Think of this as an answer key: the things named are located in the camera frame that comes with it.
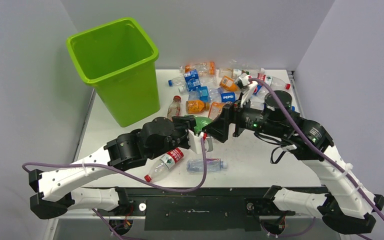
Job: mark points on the small orange juice bottle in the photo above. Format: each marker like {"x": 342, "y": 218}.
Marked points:
{"x": 196, "y": 106}

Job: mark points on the green plastic bottle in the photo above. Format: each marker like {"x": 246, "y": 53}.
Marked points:
{"x": 201, "y": 122}

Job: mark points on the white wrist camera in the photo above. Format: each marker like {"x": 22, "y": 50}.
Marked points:
{"x": 199, "y": 142}
{"x": 247, "y": 87}

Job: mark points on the green plastic bin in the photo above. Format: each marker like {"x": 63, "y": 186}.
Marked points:
{"x": 118, "y": 60}

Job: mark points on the red label bottle rear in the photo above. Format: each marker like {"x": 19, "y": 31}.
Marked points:
{"x": 274, "y": 82}

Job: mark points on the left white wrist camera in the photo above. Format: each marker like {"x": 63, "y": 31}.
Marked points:
{"x": 199, "y": 142}

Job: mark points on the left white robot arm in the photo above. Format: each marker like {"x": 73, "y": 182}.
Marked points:
{"x": 63, "y": 188}

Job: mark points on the crushed blue label bottle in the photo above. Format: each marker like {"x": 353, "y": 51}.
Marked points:
{"x": 206, "y": 94}

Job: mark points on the green-red label bottle rear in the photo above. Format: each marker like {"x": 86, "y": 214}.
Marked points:
{"x": 235, "y": 72}

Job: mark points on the red label clear bottle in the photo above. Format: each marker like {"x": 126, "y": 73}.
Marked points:
{"x": 163, "y": 165}

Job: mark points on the Pepsi bottle centre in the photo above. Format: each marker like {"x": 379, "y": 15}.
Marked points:
{"x": 221, "y": 96}

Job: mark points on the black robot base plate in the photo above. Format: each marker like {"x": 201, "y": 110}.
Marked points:
{"x": 206, "y": 209}

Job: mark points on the blue label clear bottle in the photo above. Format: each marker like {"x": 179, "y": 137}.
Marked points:
{"x": 191, "y": 81}

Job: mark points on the small clear blue-cap bottle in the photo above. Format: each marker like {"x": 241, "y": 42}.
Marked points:
{"x": 211, "y": 164}

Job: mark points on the orange label white-cap bottle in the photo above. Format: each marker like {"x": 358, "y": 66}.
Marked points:
{"x": 215, "y": 109}

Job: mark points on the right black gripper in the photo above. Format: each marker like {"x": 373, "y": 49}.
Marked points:
{"x": 219, "y": 127}

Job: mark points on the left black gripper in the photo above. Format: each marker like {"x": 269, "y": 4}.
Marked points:
{"x": 186, "y": 123}

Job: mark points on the orange bottle barcode label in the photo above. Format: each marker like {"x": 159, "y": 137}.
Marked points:
{"x": 228, "y": 84}

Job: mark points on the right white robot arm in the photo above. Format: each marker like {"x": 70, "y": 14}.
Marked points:
{"x": 348, "y": 207}

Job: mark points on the orange label bottle rear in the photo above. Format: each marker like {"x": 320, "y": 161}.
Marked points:
{"x": 203, "y": 68}

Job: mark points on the small red-cap bottle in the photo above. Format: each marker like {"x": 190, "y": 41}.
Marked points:
{"x": 174, "y": 108}

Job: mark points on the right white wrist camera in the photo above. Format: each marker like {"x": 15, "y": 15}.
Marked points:
{"x": 247, "y": 87}

